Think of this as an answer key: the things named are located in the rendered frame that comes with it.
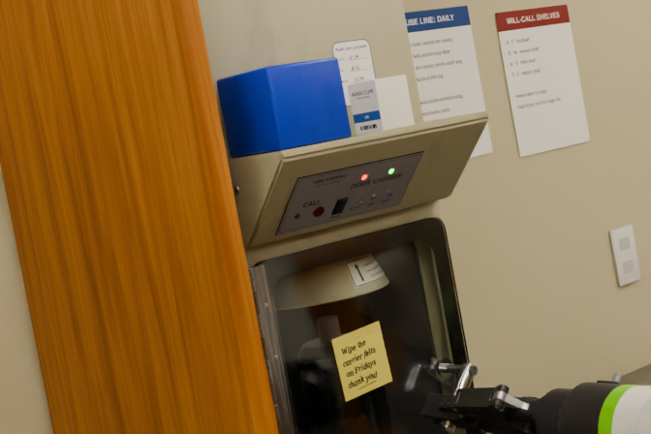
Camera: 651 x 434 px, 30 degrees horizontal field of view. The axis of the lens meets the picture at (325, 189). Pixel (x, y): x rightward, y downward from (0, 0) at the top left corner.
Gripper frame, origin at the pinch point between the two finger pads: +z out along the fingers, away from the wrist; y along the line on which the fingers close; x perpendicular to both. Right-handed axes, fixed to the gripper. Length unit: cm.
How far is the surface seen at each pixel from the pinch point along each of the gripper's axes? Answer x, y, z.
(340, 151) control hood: -15.2, 33.7, -5.9
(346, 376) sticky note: 2.4, 13.8, 4.1
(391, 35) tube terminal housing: -38.6, 26.8, 5.3
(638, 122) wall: -93, -64, 48
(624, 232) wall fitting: -70, -70, 48
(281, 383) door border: 7.4, 21.9, 4.2
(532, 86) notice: -81, -34, 48
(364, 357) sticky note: -0.7, 12.3, 4.1
